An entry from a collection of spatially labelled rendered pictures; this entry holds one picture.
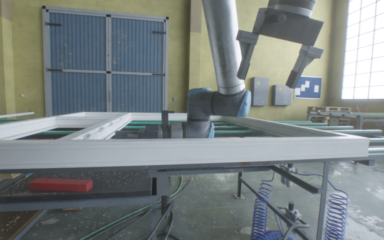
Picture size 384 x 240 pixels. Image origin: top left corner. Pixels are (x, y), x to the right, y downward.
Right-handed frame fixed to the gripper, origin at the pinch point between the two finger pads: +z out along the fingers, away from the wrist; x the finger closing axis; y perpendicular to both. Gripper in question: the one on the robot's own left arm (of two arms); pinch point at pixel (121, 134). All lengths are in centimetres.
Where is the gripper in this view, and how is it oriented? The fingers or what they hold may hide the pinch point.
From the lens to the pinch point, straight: 74.6
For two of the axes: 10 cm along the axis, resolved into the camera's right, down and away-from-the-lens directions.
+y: -0.2, 10.0, 0.9
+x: -1.8, -0.9, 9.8
